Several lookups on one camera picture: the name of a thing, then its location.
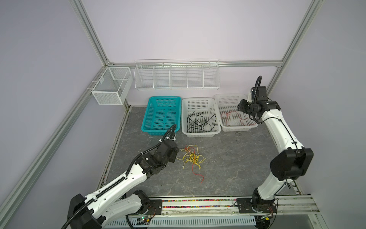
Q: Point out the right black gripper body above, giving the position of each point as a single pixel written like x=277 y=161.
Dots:
x=245 y=107

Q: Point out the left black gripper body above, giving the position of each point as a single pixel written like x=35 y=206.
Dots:
x=172 y=159

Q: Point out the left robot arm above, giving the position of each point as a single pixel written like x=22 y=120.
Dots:
x=98 y=209

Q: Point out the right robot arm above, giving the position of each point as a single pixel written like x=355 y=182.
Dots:
x=292 y=161

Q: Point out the right white plastic basket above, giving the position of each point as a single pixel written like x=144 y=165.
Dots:
x=231 y=120

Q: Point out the white plastic basket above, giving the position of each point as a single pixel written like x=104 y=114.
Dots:
x=200 y=117
x=231 y=120

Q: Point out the teal plastic basket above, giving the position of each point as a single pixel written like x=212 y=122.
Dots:
x=161 y=113

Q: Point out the middle white plastic basket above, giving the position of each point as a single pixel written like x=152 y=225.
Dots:
x=200 y=117

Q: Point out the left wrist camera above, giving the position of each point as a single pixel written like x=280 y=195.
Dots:
x=170 y=133

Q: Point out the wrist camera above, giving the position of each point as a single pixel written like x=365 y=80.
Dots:
x=258 y=93
x=170 y=133

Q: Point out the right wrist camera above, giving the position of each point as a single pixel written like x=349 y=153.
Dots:
x=258 y=93

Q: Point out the white wire wall shelf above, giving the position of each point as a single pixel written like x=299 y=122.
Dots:
x=177 y=74

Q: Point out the white mesh wall box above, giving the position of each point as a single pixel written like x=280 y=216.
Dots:
x=113 y=86

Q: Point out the white slotted cable duct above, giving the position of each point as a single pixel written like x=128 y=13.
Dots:
x=193 y=222

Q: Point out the front aluminium rail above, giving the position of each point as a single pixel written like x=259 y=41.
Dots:
x=209 y=206

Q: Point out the aluminium cage frame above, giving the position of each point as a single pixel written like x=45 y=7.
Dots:
x=32 y=174

